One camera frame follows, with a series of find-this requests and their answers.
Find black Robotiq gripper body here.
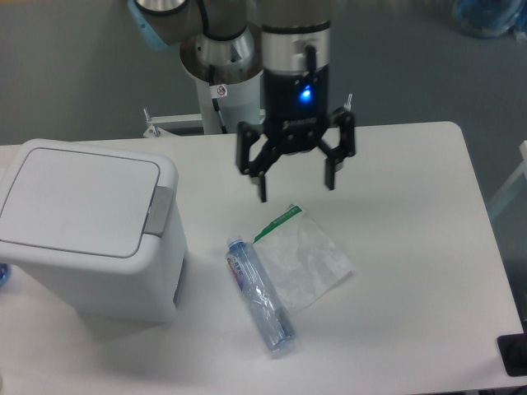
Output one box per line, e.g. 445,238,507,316
262,66,329,156

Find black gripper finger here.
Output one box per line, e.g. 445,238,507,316
315,107,357,190
236,121,287,202

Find white push-lid trash can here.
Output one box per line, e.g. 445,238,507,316
1,139,188,323

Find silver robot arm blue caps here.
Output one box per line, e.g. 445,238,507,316
128,1,357,200

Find blue object behind trash can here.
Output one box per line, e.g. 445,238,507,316
0,263,11,287

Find crumpled white plastic bag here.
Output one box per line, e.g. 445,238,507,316
254,204,353,315

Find blue plastic bag on floor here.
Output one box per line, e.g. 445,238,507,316
451,1,526,40

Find clear plastic water bottle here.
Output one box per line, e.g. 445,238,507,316
225,236,296,358

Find black device at table edge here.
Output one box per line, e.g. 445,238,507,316
497,333,526,377

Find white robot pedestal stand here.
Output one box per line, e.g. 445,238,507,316
142,24,355,139

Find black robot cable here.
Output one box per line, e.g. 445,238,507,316
208,64,229,135

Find white frame at right edge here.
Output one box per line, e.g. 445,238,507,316
487,141,526,223

